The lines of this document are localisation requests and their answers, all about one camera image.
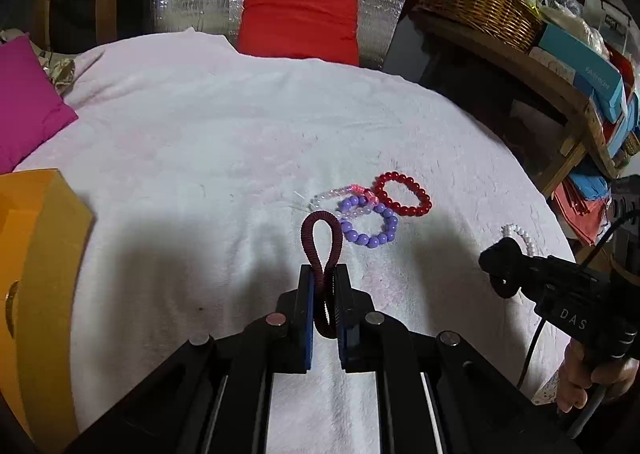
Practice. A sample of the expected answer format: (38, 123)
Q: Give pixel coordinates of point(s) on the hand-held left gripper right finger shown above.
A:
(344, 334)

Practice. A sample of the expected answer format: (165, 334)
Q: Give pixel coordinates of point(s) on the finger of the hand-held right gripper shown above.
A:
(535, 274)

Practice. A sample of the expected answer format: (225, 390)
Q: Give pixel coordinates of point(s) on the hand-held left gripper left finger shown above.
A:
(306, 319)

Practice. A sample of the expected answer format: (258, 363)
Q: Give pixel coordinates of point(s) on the orange cardboard box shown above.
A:
(50, 259)

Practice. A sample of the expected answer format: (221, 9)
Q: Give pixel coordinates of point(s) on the person's right hand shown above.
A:
(575, 376)

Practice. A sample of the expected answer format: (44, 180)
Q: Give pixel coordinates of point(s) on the red folded cloth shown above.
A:
(580, 214)

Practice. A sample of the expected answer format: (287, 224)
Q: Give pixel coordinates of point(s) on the wooden shelf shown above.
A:
(550, 88)

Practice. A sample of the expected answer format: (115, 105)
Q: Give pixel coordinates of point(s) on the teal cardboard box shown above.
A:
(580, 63)

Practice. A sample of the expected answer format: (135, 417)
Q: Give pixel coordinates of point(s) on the wicker basket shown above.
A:
(480, 8)

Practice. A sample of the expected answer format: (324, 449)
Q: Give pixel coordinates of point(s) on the clear plastic bag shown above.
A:
(565, 3)

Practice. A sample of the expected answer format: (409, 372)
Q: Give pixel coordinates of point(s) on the red pillow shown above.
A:
(300, 18)

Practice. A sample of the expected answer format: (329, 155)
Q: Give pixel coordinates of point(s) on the magenta pillow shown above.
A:
(25, 113)

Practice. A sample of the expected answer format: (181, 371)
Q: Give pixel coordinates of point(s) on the floral patterned cloth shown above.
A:
(57, 68)

